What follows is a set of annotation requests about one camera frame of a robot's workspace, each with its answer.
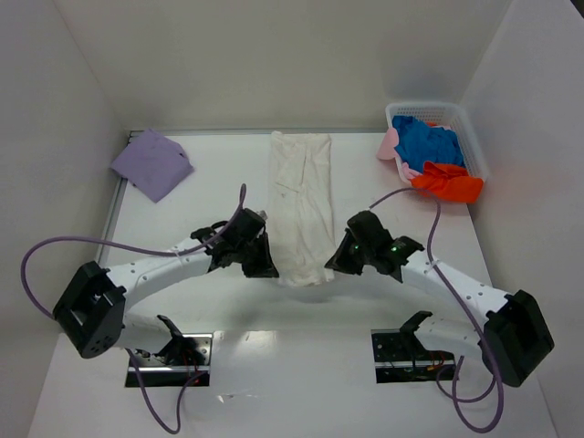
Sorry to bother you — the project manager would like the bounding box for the white t shirt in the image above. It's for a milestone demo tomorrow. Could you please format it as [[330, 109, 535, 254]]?
[[267, 131, 336, 287]]

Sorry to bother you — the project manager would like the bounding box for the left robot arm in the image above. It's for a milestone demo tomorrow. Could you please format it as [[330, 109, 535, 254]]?
[[53, 208, 279, 365]]

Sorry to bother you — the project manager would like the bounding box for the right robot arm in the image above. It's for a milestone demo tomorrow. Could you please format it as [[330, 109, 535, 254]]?
[[326, 211, 555, 388]]

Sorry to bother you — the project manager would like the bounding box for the pink t shirt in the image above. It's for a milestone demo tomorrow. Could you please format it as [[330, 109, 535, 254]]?
[[376, 128, 421, 183]]

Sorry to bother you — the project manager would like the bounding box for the orange t shirt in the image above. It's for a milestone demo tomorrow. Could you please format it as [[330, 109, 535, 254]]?
[[411, 162, 484, 203]]

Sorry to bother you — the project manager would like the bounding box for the blue t shirt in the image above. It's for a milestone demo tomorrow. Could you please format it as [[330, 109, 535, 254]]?
[[391, 115, 465, 172]]

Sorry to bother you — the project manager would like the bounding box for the folded purple t shirt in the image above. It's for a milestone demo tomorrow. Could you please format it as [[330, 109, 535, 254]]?
[[110, 129, 194, 203]]

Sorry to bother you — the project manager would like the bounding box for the white plastic basket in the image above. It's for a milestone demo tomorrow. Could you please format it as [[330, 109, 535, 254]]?
[[385, 100, 489, 182]]

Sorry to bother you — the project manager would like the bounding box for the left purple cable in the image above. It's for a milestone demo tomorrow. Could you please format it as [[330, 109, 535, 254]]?
[[20, 182, 248, 434]]

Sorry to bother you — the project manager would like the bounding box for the purple cable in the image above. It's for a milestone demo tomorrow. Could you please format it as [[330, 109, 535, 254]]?
[[367, 186, 506, 433], [20, 182, 248, 434]]

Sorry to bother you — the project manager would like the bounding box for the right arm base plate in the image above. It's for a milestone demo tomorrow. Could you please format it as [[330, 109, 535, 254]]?
[[370, 329, 455, 383]]

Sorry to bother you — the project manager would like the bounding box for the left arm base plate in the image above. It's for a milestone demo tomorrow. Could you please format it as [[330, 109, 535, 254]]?
[[133, 333, 214, 388]]

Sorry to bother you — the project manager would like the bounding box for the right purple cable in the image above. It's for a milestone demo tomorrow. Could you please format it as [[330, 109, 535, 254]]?
[[367, 186, 506, 433]]

